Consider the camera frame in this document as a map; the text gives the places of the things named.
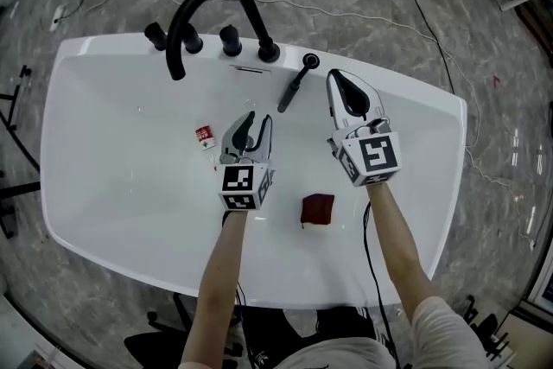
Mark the white power strip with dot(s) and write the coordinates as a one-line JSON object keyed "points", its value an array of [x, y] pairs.
{"points": [[58, 16]]}

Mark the person's left forearm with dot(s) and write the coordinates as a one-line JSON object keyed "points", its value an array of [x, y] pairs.
{"points": [[220, 272]]}

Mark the small bottle with red label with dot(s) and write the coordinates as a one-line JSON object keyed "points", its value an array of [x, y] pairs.
{"points": [[205, 137]]}

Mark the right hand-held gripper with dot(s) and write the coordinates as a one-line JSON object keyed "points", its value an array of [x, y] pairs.
{"points": [[376, 155]]}

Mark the dark red sponge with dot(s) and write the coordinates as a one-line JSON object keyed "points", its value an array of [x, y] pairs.
{"points": [[318, 209]]}

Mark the whiteboard on black stand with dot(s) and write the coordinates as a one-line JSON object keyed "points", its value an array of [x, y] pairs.
{"points": [[26, 187]]}

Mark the person's black trousers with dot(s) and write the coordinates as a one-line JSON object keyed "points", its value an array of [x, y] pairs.
{"points": [[337, 322]]}

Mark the person's white t-shirt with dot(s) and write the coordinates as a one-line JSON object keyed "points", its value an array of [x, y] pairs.
{"points": [[445, 337]]}

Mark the black office chair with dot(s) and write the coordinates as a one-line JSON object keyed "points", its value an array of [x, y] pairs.
{"points": [[173, 341]]}

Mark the person's right forearm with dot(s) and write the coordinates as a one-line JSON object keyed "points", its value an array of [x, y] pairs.
{"points": [[397, 246]]}

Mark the black cylindrical tool with cable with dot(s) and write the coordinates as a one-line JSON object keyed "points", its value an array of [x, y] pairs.
{"points": [[288, 93]]}

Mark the small red floor scrap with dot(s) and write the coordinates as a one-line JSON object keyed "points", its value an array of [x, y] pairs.
{"points": [[496, 81]]}

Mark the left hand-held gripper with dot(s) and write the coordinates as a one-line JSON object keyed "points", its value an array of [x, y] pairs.
{"points": [[242, 186]]}

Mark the white bathtub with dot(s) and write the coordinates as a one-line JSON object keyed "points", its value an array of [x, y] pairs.
{"points": [[129, 186]]}

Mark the dark wooden steps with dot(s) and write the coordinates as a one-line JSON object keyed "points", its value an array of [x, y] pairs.
{"points": [[535, 21]]}

